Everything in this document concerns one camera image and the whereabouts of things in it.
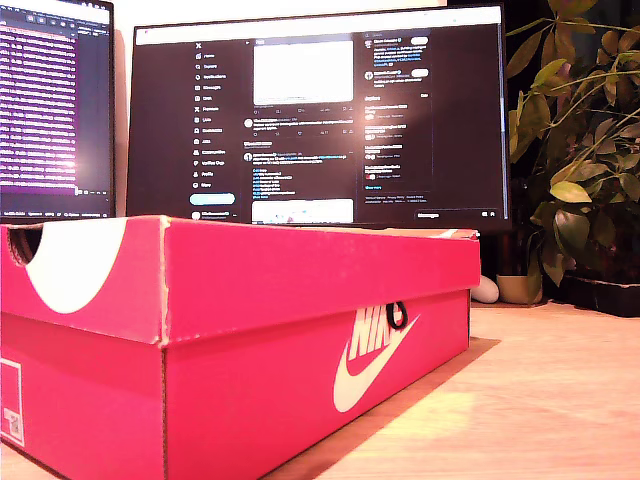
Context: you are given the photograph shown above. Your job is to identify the red Nike shoebox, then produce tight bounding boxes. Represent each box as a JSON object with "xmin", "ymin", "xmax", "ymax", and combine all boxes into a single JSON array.
[{"xmin": 0, "ymin": 214, "xmax": 483, "ymax": 480}]

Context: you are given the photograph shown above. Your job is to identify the wide black computer monitor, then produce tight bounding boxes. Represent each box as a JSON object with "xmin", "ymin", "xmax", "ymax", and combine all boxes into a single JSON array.
[{"xmin": 124, "ymin": 3, "xmax": 515, "ymax": 236}]

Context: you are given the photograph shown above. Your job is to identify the white rounded object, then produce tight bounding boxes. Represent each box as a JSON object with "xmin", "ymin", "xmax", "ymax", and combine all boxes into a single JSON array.
[{"xmin": 471, "ymin": 274, "xmax": 501, "ymax": 305}]

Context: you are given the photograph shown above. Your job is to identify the pale small plant pot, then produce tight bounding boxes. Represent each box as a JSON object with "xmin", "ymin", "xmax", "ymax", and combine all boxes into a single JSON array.
[{"xmin": 495, "ymin": 273, "xmax": 544, "ymax": 306}]

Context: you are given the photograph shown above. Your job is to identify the green leafy houseplant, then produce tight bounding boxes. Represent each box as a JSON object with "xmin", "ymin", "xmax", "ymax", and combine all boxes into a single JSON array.
[{"xmin": 505, "ymin": 0, "xmax": 640, "ymax": 289}]

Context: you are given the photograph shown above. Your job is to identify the black planter tray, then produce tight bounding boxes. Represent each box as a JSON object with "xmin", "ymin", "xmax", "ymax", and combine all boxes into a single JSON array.
[{"xmin": 546, "ymin": 271, "xmax": 640, "ymax": 318}]

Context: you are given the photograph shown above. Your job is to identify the monitor with purple terminal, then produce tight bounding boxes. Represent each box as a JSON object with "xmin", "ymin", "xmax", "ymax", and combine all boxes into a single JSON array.
[{"xmin": 0, "ymin": 0, "xmax": 117, "ymax": 220}]

